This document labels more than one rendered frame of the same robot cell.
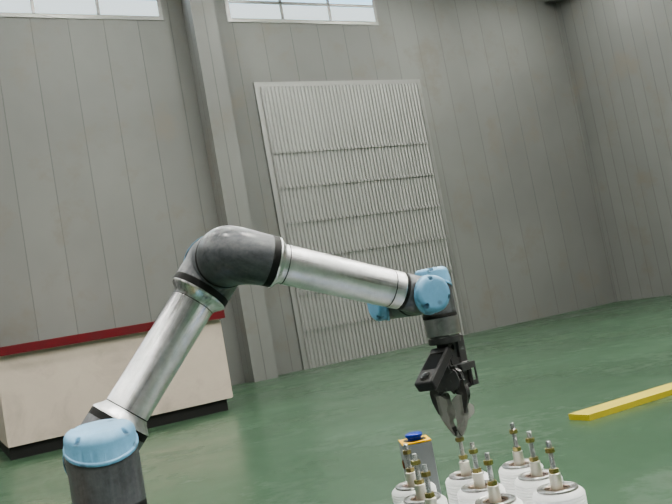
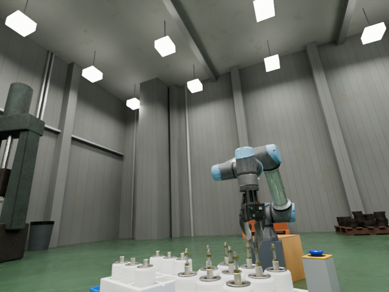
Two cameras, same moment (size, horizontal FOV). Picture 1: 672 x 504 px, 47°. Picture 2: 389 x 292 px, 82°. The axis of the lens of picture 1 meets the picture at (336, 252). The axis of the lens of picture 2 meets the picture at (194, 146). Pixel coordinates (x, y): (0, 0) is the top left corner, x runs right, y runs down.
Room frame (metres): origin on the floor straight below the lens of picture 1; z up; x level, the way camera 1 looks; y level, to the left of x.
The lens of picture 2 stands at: (2.21, -0.89, 0.43)
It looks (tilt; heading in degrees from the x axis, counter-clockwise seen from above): 19 degrees up; 140
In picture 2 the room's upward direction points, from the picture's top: 3 degrees counter-clockwise
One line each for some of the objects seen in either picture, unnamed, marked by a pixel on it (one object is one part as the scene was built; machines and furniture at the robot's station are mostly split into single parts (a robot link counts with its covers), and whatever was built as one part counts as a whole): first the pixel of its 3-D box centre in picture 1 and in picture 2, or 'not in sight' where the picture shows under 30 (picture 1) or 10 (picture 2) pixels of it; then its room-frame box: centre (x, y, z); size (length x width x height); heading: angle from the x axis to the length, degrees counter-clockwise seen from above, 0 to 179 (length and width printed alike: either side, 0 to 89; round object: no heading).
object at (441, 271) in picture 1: (434, 293); (245, 162); (1.68, -0.20, 0.65); 0.09 x 0.08 x 0.11; 112
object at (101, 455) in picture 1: (103, 463); (263, 213); (1.29, 0.44, 0.47); 0.13 x 0.12 x 0.14; 22
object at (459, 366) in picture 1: (450, 364); (251, 203); (1.69, -0.20, 0.49); 0.09 x 0.08 x 0.12; 141
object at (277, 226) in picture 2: not in sight; (264, 226); (-1.79, 4.83, 0.22); 1.27 x 0.92 x 0.44; 28
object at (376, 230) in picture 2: not in sight; (360, 222); (0.29, 5.67, 0.24); 1.42 x 0.94 x 0.49; 118
